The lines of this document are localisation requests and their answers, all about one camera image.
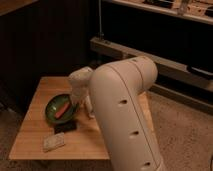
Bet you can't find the orange carrot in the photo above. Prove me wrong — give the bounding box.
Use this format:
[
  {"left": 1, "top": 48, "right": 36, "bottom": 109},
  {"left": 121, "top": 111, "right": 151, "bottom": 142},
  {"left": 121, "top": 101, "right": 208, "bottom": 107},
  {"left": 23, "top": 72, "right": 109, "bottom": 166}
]
[{"left": 55, "top": 102, "right": 70, "bottom": 119}]

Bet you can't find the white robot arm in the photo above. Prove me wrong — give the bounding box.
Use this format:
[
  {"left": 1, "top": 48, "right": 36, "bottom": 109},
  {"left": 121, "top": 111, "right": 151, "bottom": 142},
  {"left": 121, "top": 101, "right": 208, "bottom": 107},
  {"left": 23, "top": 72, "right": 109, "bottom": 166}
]
[{"left": 68, "top": 56, "right": 166, "bottom": 171}]

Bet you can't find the black rectangular box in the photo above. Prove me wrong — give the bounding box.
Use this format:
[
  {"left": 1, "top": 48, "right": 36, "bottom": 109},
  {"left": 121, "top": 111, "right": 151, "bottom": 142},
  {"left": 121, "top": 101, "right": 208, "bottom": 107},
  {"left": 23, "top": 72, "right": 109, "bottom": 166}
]
[{"left": 54, "top": 121, "right": 77, "bottom": 134}]

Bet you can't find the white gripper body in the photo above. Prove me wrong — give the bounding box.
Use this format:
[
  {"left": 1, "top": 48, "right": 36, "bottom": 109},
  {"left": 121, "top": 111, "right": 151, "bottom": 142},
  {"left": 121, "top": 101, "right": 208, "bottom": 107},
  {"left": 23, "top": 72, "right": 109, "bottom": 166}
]
[{"left": 70, "top": 85, "right": 88, "bottom": 105}]

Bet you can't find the dark wooden cabinet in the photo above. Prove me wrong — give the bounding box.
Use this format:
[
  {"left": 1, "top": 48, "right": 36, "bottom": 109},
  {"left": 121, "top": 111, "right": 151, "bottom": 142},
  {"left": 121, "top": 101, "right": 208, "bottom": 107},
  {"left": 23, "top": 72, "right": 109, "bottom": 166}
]
[{"left": 0, "top": 0, "right": 89, "bottom": 111}]

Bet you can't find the wooden table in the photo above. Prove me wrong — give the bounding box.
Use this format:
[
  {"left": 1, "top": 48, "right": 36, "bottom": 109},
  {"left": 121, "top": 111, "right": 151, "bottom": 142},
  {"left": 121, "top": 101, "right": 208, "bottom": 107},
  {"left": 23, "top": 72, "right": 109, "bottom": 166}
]
[{"left": 8, "top": 76, "right": 158, "bottom": 161}]

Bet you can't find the green ceramic bowl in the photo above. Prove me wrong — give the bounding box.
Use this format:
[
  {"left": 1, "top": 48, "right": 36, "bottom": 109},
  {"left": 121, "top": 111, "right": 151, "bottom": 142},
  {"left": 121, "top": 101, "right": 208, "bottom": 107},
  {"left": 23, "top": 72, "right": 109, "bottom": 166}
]
[{"left": 45, "top": 94, "right": 79, "bottom": 125}]

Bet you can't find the clear plastic snack bag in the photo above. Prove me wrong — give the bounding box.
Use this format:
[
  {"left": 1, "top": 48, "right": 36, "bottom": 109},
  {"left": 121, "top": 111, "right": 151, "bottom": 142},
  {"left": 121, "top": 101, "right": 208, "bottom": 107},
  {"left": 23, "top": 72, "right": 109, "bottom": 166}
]
[{"left": 43, "top": 133, "right": 65, "bottom": 152}]

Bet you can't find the white cup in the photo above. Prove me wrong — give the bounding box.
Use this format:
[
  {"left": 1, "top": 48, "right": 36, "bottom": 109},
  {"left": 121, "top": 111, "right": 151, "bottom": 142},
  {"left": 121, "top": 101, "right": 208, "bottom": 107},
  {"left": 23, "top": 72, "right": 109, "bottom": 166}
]
[{"left": 85, "top": 95, "right": 95, "bottom": 119}]

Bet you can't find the metal shelf rack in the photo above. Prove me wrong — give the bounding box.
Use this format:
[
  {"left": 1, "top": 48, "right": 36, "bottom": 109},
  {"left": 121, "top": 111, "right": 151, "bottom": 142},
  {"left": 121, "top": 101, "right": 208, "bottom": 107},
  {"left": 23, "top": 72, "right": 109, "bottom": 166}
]
[{"left": 90, "top": 0, "right": 213, "bottom": 115}]

